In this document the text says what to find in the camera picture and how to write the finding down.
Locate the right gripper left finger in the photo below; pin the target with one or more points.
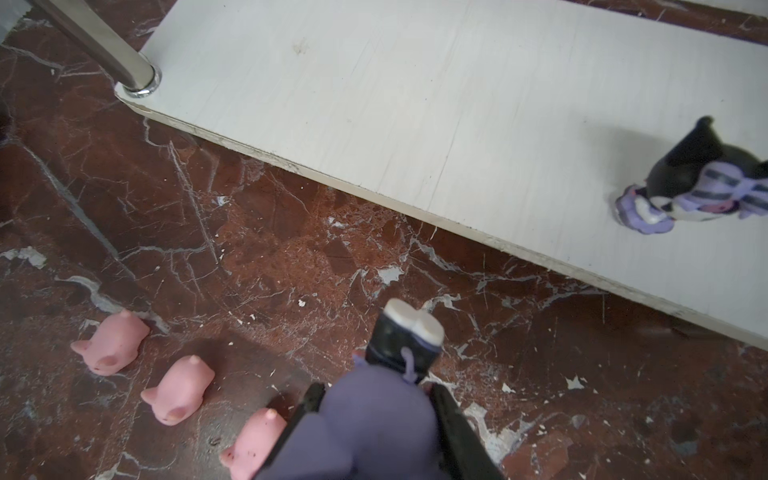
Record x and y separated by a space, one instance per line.
309 403

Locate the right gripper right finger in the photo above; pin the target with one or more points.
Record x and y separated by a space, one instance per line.
463 456

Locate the black purple figurine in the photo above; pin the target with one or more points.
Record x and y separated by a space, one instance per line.
700 179

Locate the white two-tier shelf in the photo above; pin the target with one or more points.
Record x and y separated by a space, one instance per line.
512 123

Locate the pink pig toy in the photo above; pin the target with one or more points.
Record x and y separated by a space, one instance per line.
114 345
180 392
253 444

